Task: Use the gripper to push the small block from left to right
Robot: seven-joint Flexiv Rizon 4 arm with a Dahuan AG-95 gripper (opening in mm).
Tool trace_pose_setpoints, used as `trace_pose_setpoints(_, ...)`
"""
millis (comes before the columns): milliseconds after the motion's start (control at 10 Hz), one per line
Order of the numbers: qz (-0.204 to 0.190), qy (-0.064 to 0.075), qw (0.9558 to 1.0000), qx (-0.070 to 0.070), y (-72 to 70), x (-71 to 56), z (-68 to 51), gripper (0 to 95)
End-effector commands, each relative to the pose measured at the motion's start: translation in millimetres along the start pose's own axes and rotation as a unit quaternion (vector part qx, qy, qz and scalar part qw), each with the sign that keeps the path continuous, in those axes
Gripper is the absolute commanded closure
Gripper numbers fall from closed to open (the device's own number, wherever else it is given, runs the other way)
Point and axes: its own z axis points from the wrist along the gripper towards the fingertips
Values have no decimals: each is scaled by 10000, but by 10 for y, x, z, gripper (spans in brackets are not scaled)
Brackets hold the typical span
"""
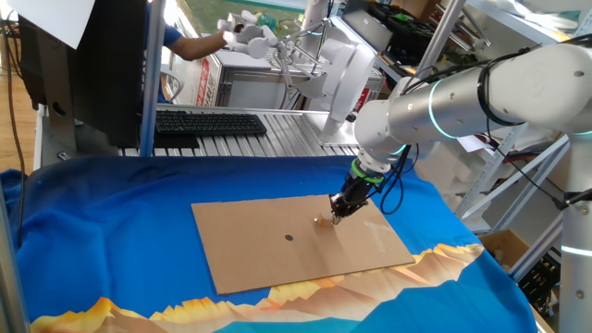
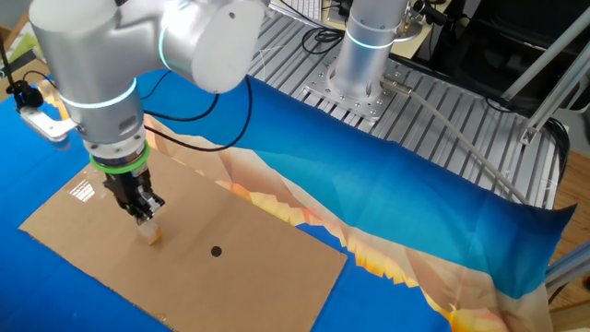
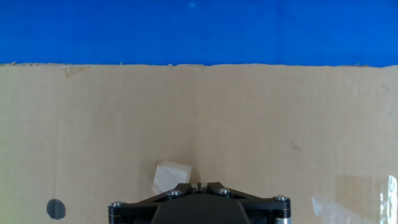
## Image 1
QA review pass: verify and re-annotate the black keyboard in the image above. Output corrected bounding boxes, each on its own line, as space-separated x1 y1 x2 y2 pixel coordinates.
154 109 269 138

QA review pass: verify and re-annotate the white paper stack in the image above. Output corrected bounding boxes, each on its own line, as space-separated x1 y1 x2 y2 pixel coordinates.
455 131 510 154

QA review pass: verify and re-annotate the red label panel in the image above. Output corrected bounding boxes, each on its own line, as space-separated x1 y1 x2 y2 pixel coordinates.
354 86 371 116

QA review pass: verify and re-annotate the white paper sheet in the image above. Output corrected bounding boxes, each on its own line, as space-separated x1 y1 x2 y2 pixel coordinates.
5 0 97 51

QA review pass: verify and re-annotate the thin black hanging cable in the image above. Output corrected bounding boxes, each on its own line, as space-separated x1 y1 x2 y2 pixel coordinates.
1 13 27 249

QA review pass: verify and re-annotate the square aluminium mounting plate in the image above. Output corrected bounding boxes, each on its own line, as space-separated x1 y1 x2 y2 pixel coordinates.
299 110 371 149

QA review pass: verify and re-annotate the red white printed box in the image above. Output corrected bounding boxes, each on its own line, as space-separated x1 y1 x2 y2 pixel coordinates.
191 64 224 108

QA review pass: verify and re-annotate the black computer monitor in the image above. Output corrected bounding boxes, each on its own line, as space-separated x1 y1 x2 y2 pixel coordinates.
18 0 149 150

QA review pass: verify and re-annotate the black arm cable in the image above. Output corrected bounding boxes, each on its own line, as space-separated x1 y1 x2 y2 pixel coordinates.
378 43 592 216

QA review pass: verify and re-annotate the blue mountain print cloth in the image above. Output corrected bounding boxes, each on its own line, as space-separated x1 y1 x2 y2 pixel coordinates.
0 154 540 333

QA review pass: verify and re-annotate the black plastic crate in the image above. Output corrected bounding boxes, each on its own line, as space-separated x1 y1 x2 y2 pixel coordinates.
516 247 563 318

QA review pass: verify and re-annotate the teal plastic bottle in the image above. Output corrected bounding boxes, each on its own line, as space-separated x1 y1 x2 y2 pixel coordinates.
255 12 279 35

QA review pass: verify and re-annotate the brown cardboard sheet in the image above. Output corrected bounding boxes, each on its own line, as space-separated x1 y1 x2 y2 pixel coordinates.
191 191 416 296

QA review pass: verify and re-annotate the white steel shelf rack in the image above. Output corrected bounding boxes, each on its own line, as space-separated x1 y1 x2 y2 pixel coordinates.
455 0 592 232

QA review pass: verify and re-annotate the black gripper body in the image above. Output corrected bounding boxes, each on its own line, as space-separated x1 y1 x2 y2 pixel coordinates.
341 171 379 205

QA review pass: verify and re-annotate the grey laptop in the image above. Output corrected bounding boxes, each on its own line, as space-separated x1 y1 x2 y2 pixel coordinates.
340 7 394 53

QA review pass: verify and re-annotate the closed brown cardboard box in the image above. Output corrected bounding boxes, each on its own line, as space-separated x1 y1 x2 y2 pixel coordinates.
367 82 397 117

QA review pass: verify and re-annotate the black mouse pad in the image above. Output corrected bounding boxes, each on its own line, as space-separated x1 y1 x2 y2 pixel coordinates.
152 130 201 150

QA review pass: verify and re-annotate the black foam tool case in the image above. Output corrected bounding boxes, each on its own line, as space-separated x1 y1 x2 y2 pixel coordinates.
367 2 438 55

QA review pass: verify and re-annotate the bare person forearm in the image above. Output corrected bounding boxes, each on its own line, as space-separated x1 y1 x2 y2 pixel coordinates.
173 31 228 62

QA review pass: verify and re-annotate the white haptic control device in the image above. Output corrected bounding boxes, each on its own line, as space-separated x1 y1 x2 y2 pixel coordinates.
216 9 376 140

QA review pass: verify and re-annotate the white foam packing block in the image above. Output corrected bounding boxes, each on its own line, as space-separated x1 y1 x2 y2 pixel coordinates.
413 142 491 209

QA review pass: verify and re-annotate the aluminium frame workbench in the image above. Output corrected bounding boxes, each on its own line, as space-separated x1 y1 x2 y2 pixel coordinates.
201 31 388 112

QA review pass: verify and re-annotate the open cardboard box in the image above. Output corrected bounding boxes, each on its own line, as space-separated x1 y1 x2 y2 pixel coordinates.
478 228 533 274

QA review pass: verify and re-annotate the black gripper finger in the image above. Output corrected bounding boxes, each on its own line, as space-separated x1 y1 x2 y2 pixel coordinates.
336 198 369 227
328 192 349 227

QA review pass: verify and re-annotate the blue shirt of person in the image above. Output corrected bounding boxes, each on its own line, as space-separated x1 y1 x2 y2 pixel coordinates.
146 11 184 104

